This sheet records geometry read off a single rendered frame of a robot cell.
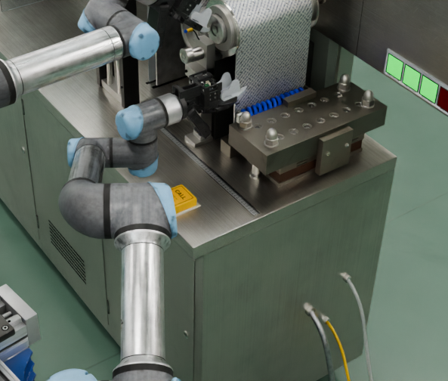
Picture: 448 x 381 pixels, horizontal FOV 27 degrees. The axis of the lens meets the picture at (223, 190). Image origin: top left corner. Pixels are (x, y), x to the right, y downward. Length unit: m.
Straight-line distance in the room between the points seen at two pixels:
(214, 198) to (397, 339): 1.16
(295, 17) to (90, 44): 0.65
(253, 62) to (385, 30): 0.34
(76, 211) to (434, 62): 0.93
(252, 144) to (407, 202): 1.62
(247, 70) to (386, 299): 1.31
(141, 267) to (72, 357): 1.38
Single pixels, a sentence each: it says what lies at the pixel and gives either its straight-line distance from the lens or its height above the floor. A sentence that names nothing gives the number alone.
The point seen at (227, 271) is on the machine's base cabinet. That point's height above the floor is 0.77.
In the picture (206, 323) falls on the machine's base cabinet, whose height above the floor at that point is 0.61.
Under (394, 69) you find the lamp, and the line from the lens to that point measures 2.42.
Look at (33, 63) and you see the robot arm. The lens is 1.96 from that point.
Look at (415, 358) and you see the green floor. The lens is 3.29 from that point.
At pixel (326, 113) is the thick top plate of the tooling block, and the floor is 1.03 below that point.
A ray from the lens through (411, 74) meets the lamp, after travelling 2.38.
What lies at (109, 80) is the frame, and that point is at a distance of 2.77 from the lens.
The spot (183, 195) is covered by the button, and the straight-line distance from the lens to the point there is 2.36.
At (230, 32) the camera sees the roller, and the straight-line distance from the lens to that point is 2.34.
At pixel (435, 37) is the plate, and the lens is 2.30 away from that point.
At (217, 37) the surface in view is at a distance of 2.38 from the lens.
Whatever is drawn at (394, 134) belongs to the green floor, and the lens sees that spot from 4.25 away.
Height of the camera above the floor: 2.42
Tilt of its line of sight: 39 degrees down
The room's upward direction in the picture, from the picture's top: 2 degrees clockwise
